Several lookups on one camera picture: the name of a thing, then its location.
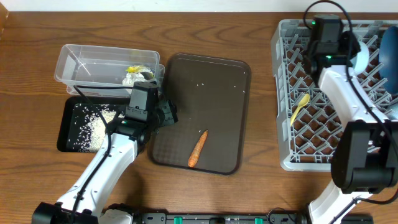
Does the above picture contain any dark blue plate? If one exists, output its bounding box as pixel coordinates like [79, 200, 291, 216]
[379, 26, 397, 95]

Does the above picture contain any grey plastic dishwasher rack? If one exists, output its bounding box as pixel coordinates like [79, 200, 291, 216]
[271, 19, 397, 172]

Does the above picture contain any black plastic waste bin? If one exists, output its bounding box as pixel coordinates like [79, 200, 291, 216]
[57, 96, 136, 153]

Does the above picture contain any pale yellow plastic spoon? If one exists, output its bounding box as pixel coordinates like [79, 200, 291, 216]
[290, 93, 310, 126]

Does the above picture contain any dark brown serving tray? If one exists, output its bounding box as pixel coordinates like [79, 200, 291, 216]
[148, 53, 251, 175]

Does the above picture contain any clear plastic waste bin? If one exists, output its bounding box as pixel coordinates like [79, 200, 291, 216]
[54, 44, 164, 98]

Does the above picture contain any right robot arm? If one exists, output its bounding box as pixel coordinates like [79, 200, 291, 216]
[304, 30, 397, 223]

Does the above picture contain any light blue rice bowl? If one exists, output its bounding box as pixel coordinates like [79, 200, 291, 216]
[351, 41, 369, 75]

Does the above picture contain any orange carrot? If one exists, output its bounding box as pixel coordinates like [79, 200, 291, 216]
[187, 130, 208, 167]

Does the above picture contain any paper wrapper waste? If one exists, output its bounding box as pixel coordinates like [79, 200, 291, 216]
[122, 65, 155, 86]

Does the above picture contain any pile of white rice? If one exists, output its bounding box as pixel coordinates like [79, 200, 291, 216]
[67, 104, 125, 153]

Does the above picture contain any light blue plastic cup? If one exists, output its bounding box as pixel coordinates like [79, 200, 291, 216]
[386, 103, 398, 120]

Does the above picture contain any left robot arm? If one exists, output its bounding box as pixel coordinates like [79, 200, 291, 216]
[32, 100, 178, 224]

